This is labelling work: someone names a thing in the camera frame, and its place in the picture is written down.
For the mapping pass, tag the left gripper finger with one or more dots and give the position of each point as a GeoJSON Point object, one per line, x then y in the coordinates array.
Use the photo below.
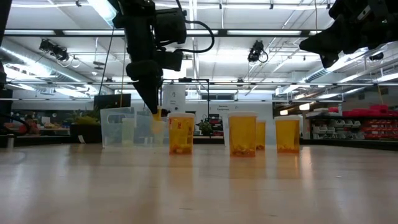
{"type": "Point", "coordinates": [150, 93]}

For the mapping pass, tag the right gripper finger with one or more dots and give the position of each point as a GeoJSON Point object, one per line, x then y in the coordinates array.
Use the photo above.
{"type": "Point", "coordinates": [329, 59]}
{"type": "Point", "coordinates": [326, 40]}

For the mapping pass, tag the slim orange pill bottle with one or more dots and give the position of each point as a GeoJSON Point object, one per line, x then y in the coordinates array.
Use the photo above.
{"type": "Point", "coordinates": [157, 115]}
{"type": "Point", "coordinates": [261, 135]}

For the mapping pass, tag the pale green pill bottle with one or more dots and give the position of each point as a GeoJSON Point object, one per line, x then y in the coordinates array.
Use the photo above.
{"type": "Point", "coordinates": [128, 133]}

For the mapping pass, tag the wide orange pill bottle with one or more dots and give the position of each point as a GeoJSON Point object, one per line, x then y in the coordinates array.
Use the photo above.
{"type": "Point", "coordinates": [242, 133]}
{"type": "Point", "coordinates": [287, 133]}
{"type": "Point", "coordinates": [181, 133]}

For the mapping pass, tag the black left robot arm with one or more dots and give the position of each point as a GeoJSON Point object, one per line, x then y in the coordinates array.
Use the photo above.
{"type": "Point", "coordinates": [136, 31]}

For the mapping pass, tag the clear plastic bin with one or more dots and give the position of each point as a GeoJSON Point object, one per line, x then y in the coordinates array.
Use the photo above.
{"type": "Point", "coordinates": [112, 130]}
{"type": "Point", "coordinates": [225, 133]}

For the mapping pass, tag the white LED light bar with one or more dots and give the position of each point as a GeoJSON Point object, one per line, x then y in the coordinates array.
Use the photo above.
{"type": "Point", "coordinates": [205, 32]}
{"type": "Point", "coordinates": [264, 32]}
{"type": "Point", "coordinates": [314, 32]}
{"type": "Point", "coordinates": [93, 32]}
{"type": "Point", "coordinates": [31, 32]}

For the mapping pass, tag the white cabinet machine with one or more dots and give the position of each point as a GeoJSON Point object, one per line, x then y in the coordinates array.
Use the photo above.
{"type": "Point", "coordinates": [174, 96]}

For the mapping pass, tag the black monitor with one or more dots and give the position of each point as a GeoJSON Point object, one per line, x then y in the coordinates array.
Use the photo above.
{"type": "Point", "coordinates": [112, 101]}

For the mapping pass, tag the small green plant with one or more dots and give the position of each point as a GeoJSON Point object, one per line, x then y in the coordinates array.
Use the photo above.
{"type": "Point", "coordinates": [206, 127]}

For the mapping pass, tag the shelf with red bins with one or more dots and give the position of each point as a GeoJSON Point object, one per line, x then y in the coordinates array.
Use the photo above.
{"type": "Point", "coordinates": [377, 109]}

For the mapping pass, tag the black stand frame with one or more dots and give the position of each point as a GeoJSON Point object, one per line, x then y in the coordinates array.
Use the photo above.
{"type": "Point", "coordinates": [185, 80]}

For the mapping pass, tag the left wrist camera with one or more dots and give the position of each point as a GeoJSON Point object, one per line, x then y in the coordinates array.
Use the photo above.
{"type": "Point", "coordinates": [171, 26]}

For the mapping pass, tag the black camera on frame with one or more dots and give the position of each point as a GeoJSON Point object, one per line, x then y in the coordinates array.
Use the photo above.
{"type": "Point", "coordinates": [54, 49]}
{"type": "Point", "coordinates": [255, 51]}

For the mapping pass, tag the black aluminium rig frame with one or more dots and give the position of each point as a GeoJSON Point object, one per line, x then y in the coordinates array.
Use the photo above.
{"type": "Point", "coordinates": [222, 32]}

